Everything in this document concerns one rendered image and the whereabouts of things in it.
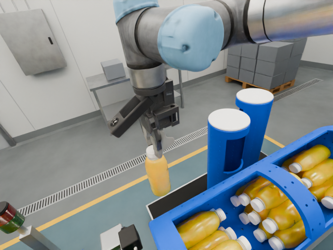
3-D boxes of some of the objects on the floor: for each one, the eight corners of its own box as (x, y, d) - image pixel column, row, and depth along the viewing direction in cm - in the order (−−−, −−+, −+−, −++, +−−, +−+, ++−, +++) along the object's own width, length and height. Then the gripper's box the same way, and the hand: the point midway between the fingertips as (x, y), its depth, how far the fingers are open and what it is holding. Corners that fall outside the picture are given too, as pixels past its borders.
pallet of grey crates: (293, 85, 365) (313, 21, 298) (267, 96, 341) (283, 30, 273) (248, 73, 457) (255, 22, 390) (225, 81, 432) (228, 28, 365)
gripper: (183, 84, 34) (186, 155, 47) (156, 70, 42) (165, 133, 56) (145, 98, 31) (159, 169, 44) (124, 79, 39) (141, 145, 52)
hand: (153, 151), depth 48 cm, fingers closed on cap, 4 cm apart
